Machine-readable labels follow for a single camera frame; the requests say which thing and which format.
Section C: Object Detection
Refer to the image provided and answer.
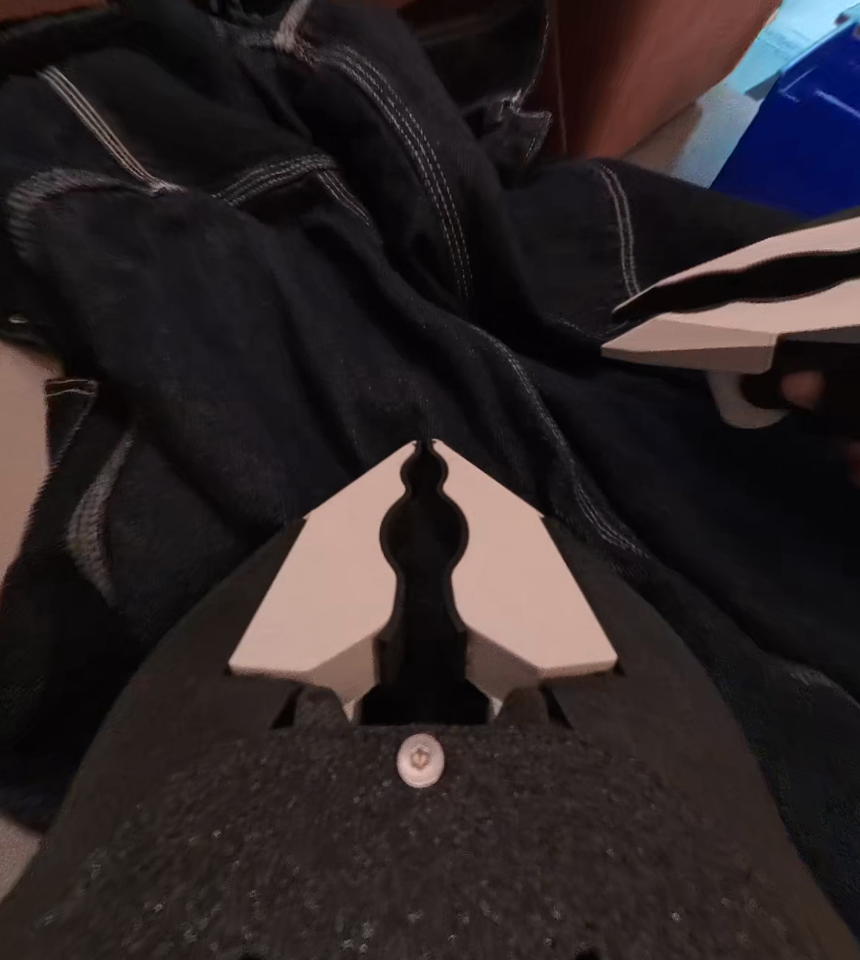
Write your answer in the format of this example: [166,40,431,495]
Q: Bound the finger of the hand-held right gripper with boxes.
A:
[612,204,860,318]
[601,266,860,376]

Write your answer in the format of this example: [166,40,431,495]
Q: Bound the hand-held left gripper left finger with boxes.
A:
[227,438,425,721]

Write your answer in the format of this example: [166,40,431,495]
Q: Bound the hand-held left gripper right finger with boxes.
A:
[430,438,620,717]

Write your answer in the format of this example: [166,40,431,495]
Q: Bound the blue plastic bin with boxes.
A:
[709,18,860,220]

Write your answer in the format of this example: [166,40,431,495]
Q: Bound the dark denim jeans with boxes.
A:
[0,0,860,960]

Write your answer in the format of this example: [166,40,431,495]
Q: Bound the brown wooden chair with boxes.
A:
[542,0,785,162]

